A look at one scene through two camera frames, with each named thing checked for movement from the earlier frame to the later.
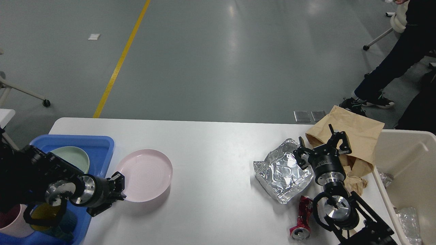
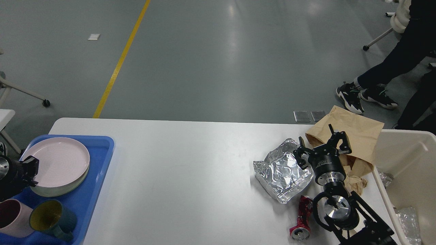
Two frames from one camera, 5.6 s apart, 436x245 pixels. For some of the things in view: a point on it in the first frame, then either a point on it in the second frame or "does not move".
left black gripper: [98, 193] → [13, 173]
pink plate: [148, 174] → [62, 161]
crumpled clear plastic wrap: [386, 178] does not move
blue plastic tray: [98, 150] does not move
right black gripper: [325, 160] does not move
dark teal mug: [65, 229] does not move
